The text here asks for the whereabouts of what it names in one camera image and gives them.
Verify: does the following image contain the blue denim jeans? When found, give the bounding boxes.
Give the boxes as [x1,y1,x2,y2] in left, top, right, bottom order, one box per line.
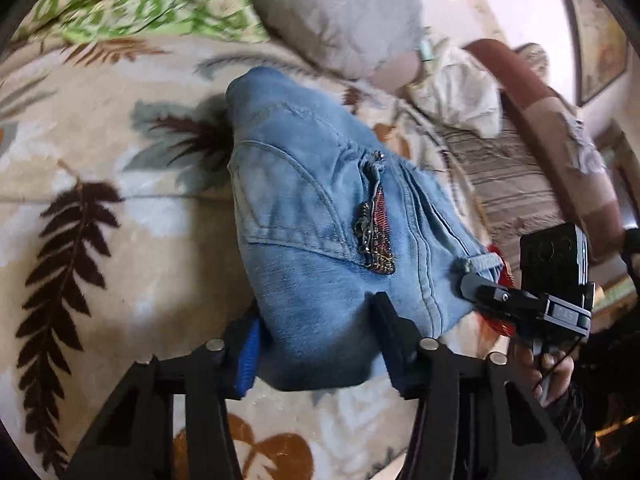
[226,67,501,391]

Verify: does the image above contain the person's right hand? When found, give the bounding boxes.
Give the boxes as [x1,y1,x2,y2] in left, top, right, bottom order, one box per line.
[510,342,575,408]

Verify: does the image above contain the red bowl of sunflower seeds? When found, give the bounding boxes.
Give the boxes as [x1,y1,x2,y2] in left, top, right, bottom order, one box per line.
[480,244,516,339]

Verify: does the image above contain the striped brown bed cushion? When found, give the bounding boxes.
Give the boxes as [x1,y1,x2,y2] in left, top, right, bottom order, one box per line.
[442,117,565,271]

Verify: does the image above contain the beige leaf-print blanket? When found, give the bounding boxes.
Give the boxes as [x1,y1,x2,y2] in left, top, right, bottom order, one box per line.
[1,36,489,479]

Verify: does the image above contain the grey cloth on headboard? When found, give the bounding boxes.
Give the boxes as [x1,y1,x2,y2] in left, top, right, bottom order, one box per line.
[561,114,606,176]

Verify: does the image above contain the cream crumpled pillow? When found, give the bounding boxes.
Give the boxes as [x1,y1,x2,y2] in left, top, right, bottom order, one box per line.
[408,34,502,139]

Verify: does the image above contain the patterned cushion behind headboard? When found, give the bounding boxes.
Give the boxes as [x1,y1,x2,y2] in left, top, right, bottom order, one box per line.
[515,42,549,84]

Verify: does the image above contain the light teal small item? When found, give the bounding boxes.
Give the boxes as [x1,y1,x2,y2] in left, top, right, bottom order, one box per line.
[418,37,435,63]

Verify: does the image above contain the grey quilted pillow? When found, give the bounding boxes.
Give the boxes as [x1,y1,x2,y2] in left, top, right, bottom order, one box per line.
[250,0,423,79]

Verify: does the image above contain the green white patterned quilt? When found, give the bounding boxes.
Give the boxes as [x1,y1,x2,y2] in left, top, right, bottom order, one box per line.
[11,0,269,44]

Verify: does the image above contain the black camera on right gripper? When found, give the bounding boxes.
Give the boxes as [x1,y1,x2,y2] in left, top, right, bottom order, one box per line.
[520,222,588,292]

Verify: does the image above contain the framed wall picture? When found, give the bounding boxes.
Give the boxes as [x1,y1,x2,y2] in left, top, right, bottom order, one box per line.
[564,0,629,106]

